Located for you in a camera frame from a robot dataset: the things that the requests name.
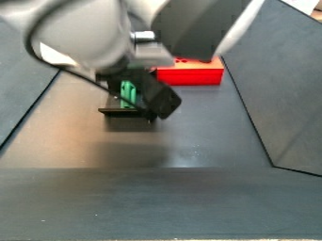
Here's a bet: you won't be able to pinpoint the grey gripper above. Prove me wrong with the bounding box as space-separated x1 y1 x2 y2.
129 31 174 69

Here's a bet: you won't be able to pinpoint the green three prong object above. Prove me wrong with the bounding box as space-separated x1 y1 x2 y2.
121 81 137 108

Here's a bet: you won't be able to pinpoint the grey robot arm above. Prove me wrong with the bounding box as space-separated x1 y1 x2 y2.
0 0 266 75

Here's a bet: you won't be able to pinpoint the red peg board block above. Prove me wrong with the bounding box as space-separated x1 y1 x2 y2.
157 57 225 86

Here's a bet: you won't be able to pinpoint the black camera box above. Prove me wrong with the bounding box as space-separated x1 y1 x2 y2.
141 72 182 120

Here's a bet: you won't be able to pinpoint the black fixture bracket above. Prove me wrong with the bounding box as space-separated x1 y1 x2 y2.
96 69 158 121

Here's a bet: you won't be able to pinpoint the black cable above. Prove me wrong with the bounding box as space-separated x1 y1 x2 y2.
23 31 155 121

